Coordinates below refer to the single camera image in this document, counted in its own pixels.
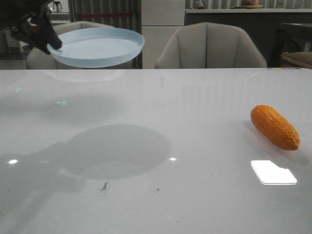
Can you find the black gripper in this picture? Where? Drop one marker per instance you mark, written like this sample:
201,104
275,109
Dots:
28,21

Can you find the light blue round plate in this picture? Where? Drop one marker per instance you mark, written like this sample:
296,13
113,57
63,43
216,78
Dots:
98,47

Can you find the orange plastic corn cob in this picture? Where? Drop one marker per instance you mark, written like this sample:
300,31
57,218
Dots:
275,127

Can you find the beige armchair left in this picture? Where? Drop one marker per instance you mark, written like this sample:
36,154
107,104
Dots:
38,60

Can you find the beige armchair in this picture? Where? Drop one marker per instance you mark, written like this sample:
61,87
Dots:
38,60
210,45

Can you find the white cabinet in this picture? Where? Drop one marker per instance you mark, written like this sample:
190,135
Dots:
159,18

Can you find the beige armchair right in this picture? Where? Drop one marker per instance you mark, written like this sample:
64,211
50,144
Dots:
210,45

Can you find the fruit bowl on counter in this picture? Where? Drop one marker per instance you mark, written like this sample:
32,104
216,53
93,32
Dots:
249,4

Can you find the dark grey counter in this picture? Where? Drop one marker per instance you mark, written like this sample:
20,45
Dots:
260,24

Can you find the dark side table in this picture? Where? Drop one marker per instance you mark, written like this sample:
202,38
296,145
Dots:
291,38

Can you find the tan cushion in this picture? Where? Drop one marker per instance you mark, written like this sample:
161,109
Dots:
298,59

